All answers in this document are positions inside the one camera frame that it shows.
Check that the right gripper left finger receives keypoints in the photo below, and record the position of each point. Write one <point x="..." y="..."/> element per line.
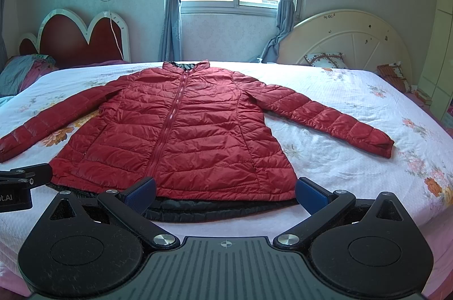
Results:
<point x="95" y="247"/>

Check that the red heart-shaped headboard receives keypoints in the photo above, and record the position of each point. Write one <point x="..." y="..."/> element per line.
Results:
<point x="65" y="37"/>

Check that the red patterned cushion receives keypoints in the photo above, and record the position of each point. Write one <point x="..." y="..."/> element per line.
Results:
<point x="393" y="74"/>

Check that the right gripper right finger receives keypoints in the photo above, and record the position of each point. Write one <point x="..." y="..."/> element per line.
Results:
<point x="359" y="248"/>

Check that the patterned pillow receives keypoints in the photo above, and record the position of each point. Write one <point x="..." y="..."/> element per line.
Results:
<point x="326" y="60"/>

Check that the white floral bed sheet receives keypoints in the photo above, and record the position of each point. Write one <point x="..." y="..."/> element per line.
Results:
<point x="418" y="172"/>

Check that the cream round headboard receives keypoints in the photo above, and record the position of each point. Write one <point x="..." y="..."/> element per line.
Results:
<point x="364" y="39"/>

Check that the red quilted down jacket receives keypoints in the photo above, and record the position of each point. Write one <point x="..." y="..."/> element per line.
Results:
<point x="197" y="130"/>

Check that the cream wardrobe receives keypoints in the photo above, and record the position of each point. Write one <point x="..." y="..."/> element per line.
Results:
<point x="436" y="77"/>

